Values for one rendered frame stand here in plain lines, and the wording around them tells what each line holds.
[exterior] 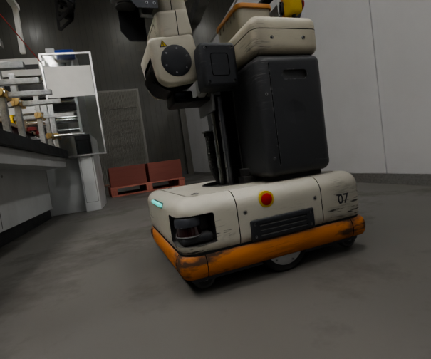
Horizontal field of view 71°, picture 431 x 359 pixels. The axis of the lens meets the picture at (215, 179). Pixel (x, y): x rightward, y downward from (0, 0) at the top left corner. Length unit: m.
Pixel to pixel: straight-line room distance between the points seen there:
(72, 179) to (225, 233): 3.08
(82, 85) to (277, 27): 2.92
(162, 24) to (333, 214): 0.84
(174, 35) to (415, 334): 1.03
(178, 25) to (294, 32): 0.38
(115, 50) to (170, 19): 11.25
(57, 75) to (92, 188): 1.27
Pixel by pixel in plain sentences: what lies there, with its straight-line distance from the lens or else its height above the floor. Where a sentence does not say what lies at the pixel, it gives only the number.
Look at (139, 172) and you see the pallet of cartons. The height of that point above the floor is 0.35.
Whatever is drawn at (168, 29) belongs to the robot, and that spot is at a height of 0.83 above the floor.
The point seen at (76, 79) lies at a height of 1.46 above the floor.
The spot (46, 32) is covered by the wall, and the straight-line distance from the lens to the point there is 12.81.
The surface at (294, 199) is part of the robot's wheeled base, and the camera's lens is 0.98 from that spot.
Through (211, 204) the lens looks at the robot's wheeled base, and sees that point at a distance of 0.86.
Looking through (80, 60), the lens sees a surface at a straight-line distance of 3.84.
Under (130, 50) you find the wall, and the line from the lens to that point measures 12.38.
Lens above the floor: 0.38
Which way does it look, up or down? 4 degrees down
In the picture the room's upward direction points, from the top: 8 degrees counter-clockwise
